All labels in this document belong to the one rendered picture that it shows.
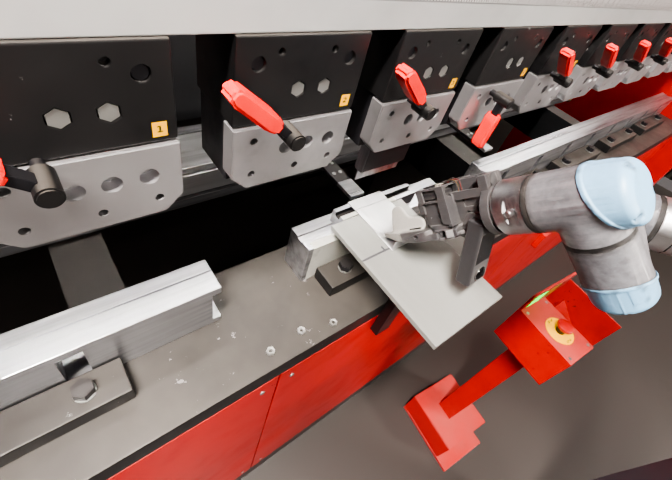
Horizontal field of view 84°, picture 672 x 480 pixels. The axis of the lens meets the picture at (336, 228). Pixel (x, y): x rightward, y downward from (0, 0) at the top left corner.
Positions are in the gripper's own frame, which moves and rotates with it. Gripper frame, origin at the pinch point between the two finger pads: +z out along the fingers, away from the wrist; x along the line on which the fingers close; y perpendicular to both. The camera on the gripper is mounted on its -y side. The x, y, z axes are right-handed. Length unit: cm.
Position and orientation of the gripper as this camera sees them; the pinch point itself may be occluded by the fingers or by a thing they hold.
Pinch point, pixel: (403, 232)
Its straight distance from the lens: 68.4
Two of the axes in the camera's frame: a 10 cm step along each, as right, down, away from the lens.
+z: -5.5, 0.8, 8.3
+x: -7.8, 3.1, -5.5
